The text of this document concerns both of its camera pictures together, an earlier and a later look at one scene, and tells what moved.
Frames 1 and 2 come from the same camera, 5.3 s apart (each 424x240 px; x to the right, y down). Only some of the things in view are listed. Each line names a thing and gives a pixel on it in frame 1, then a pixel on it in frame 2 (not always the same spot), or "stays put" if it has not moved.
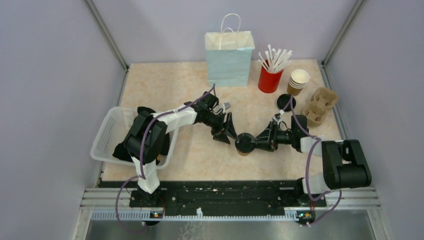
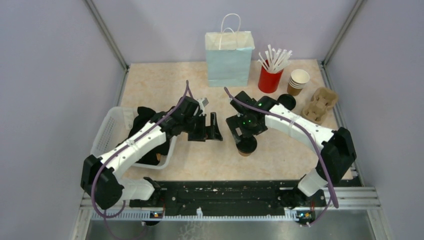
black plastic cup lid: x=244 y=143 stays put
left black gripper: x=217 y=136 to x=206 y=132
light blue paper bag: x=229 y=57 stays put
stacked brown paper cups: x=298 y=79 stays put
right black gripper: x=273 y=128 to x=234 y=122
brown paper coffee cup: x=241 y=154 stays put
